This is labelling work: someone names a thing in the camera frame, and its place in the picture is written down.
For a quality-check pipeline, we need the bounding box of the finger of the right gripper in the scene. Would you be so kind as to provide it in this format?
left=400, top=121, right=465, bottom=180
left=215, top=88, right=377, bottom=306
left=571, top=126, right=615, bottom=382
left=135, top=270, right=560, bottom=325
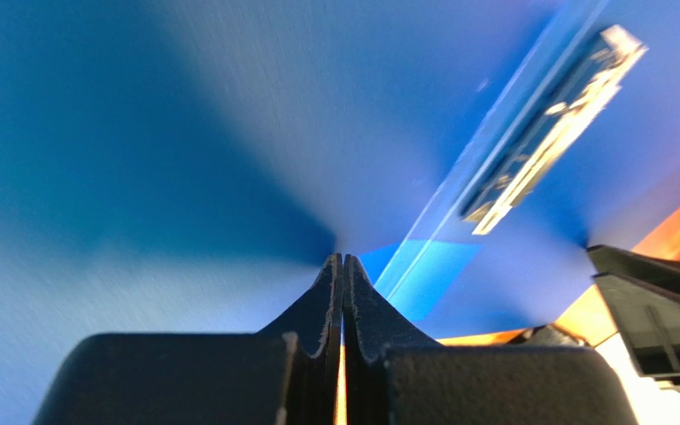
left=587, top=245, right=680, bottom=392

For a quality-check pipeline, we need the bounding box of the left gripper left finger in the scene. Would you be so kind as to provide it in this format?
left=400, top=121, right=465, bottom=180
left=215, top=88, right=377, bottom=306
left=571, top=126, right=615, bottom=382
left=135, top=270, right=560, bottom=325
left=35, top=254, right=343, bottom=424

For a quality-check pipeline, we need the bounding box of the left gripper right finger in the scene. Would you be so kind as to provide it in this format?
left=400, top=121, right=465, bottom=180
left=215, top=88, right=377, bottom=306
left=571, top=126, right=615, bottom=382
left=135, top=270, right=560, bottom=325
left=343, top=255, right=636, bottom=424

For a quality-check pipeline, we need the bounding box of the blue file folder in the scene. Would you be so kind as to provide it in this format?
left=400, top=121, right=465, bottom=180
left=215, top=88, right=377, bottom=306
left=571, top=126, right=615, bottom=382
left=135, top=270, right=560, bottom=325
left=0, top=1, right=680, bottom=424

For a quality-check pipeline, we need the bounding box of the metal folder clip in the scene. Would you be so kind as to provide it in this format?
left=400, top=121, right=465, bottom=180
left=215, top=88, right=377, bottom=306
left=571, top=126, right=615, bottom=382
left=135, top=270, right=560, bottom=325
left=461, top=25, right=648, bottom=236

